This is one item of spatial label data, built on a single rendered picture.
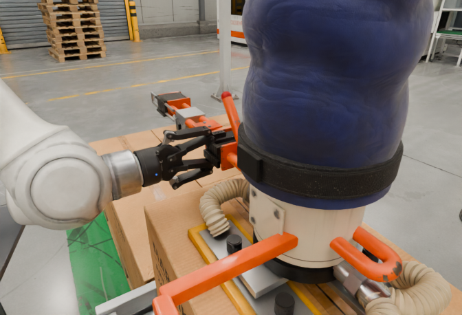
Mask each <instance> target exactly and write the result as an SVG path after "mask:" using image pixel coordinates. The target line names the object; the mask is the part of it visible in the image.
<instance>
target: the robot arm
mask: <svg viewBox="0 0 462 315"><path fill-rule="evenodd" d="M163 134H164V139H163V142H162V143H160V144H158V145H157V146H154V147H149V148H145V149H140V150H137V151H134V152H133V153H132V151H131V150H129V149H125V150H122V151H116V152H113V153H108V154H107V153H106V154H104V155H97V152H96V150H95V149H93V148H92V147H91V146H89V145H88V144H87V143H86V142H85V141H84V140H83V139H81V138H80V137H79V136H78V135H77V134H75V133H74V132H73V131H72V130H71V129H70V128H69V127H68V126H64V125H56V124H51V123H48V122H46V121H44V120H43V119H42V118H40V117H39V116H37V115H36V114H35V113H34V112H33V111H32V110H31V109H30V108H29V107H28V106H27V105H26V104H25V103H24V102H23V101H22V100H21V99H20V98H19V97H18V96H17V95H16V94H15V93H14V92H13V91H12V90H11V89H10V88H9V87H8V86H7V85H6V84H5V82H4V81H3V80H2V79H1V78H0V180H1V181H2V182H3V184H4V186H5V187H6V189H5V200H6V204H7V207H8V210H9V213H10V215H11V217H12V218H13V220H15V222H17V223H18V224H20V225H31V226H33V225H38V226H41V227H43V228H47V229H50V230H71V229H75V228H79V227H81V226H84V225H86V224H88V223H89V222H91V221H93V220H94V219H95V218H96V217H97V216H98V215H99V214H100V213H101V212H102V211H103V210H104V209H105V207H106V206H107V204H108V203H109V202H112V201H114V200H119V199H121V198H123V197H128V196H130V195H134V194H137V193H140V191H141V190H142V187H143V188H144V187H147V186H151V185H154V184H158V183H160V182H161V181H169V184H170V185H171V187H172V188H173V190H176V189H178V188H179V187H180V186H182V185H183V184H186V183H189V182H191V181H194V180H198V179H199V178H202V177H205V176H207V175H211V174H213V167H214V165H213V164H212V163H211V162H210V161H209V160H207V158H199V159H192V160H183V159H182V157H183V156H185V155H186V154H187V153H188V152H190V151H193V150H195V149H197V148H199V147H201V146H203V145H205V144H208V143H209V142H214V143H215V144H218V143H222V142H226V141H229V140H233V139H235V137H234V134H233V131H227V132H225V131H223V130H220V131H215V132H212V131H211V129H209V128H208V127H207V126H200V127H193V128H189V129H182V130H177V131H171V130H164V131H163ZM195 137H196V138H195ZM189 138H193V139H192V140H189V141H187V142H185V143H182V144H177V145H175V146H172V145H170V144H169V143H170V142H174V141H175V140H185V139H189ZM189 169H194V170H191V171H188V172H185V173H182V174H180V175H178V176H175V175H176V174H177V173H178V172H182V171H187V170H189Z"/></svg>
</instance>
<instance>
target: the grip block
mask: <svg viewBox="0 0 462 315"><path fill-rule="evenodd" d="M220 130H223V131H225V132H227V131H232V127H226V128H223V129H217V130H214V131H212V132H215V131H220ZM231 152H233V153H235V154H236V155H237V142H236V140H235V139H233V140H229V141H226V142H222V143H218V144H215V143H214V142H209V143H208V144H205V149H204V150H203V156H204V157H205V158H207V160H209V161H210V162H211V163H212V164H213V165H214V166H215V167H216V168H217V169H219V168H220V165H221V170H222V171H225V170H228V169H232V168H234V166H233V165H232V164H231V163H229V161H227V155H228V154H229V153H231Z"/></svg>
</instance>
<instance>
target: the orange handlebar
mask: <svg viewBox="0 0 462 315"><path fill-rule="evenodd" d="M185 125H186V126H187V127H188V128H193V127H200V126H207V127H208V128H209V129H211V131H214V130H217V129H221V128H220V127H222V125H221V124H219V123H218V122H216V121H215V120H209V119H207V118H206V117H205V116H202V117H200V118H199V122H198V123H195V122H194V121H193V120H191V119H187V121H185ZM227 161H229V163H231V164H232V165H233V166H234V167H236V168H237V169H238V170H239V171H240V172H241V169H239V168H238V166H237V155H236V154H235V153H233V152H231V153H229V154H228V155H227ZM353 240H354V241H356V242H357V243H359V244H360V245H361V246H362V247H363V248H365V249H366V250H368V251H369V252H370V253H371V254H373V255H374V256H376V257H377V258H378V259H379V260H380V261H382V262H383V263H376V262H374V261H372V260H371V259H370V258H368V257H367V256H366V255H365V254H363V253H362V252H360V251H359V250H358V249H357V248H356V247H354V246H353V245H352V244H350V243H349V242H348V241H347V240H346V239H344V238H343V237H336V238H335V239H333V240H332V241H331V243H330V244H329V245H330V248H331V249H333V250H334V251H335V252H336V253H338V254H339V255H340V256H341V257H342V258H343V259H344V260H345V261H347V262H348V263H349V264H351V265H352V266H353V267H354V268H355V269H356V270H357V271H358V272H360V273H361V274H363V275H364V276H365V277H367V278H368V279H371V280H374V281H377V282H389V281H393V280H395V279H396V278H398V276H399V275H400V274H401V273H402V271H403V270H402V260H401V259H400V257H399V255H398V254H397V253H396V252H395V251H394V250H393V249H392V248H391V247H389V246H387V245H386V244H385V243H384V242H382V241H380V240H379V239H378V238H377V237H375V236H374V235H372V234H371V233H369V232H368V231H367V230H365V229H363V228H362V227H361V226H358V227H357V228H356V230H355V232H354V233H353ZM297 245H298V238H297V236H295V235H292V234H289V233H287V232H283V235H280V234H278V233H277V234H275V235H273V236H271V237H268V238H266V239H264V240H262V241H260V242H258V243H255V244H253V245H251V246H248V247H246V248H244V249H242V250H240V251H238V252H235V253H233V254H231V255H229V256H227V257H224V258H222V259H220V260H218V261H215V262H214V263H211V264H209V265H207V266H204V267H202V268H200V269H198V270H195V271H194V272H191V273H189V274H187V275H185V276H182V277H180V278H178V279H176V280H174V281H171V282H170V283H167V284H165V285H163V286H161V287H160V288H159V296H158V297H156V298H154V299H153V302H152V306H153V312H154V315H180V313H179V311H178V309H177V306H178V305H181V304H182V303H185V302H186V301H189V300H190V299H192V298H195V297H196V296H199V295H200V294H203V293H204V292H207V291H208V290H211V289H212V288H214V287H217V286H218V285H221V284H222V283H225V282H226V281H229V280H230V279H233V278H234V277H236V276H238V275H240V274H243V273H244V272H247V271H248V270H251V269H252V268H255V267H256V266H259V265H261V264H263V263H265V262H267V261H269V260H271V259H273V258H275V257H277V256H279V255H281V254H283V253H285V252H287V251H289V250H291V249H293V248H295V247H296V246H297Z"/></svg>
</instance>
